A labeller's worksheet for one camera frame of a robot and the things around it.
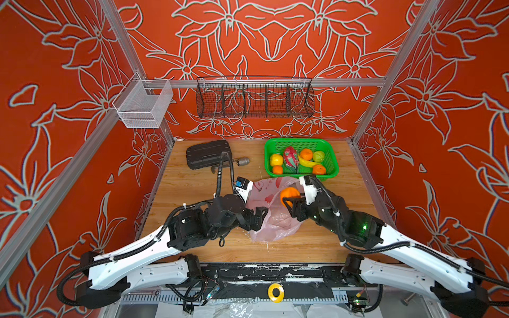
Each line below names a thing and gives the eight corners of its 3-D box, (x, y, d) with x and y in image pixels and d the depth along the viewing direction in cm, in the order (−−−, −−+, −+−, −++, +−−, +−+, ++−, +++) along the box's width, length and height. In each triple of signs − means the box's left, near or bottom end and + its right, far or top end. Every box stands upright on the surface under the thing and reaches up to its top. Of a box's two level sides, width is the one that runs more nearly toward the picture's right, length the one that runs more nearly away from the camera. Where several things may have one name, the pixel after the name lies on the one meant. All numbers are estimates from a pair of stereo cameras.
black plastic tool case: (189, 172, 106) (187, 166, 102) (188, 153, 115) (186, 147, 111) (233, 163, 109) (232, 157, 106) (228, 145, 119) (227, 139, 115)
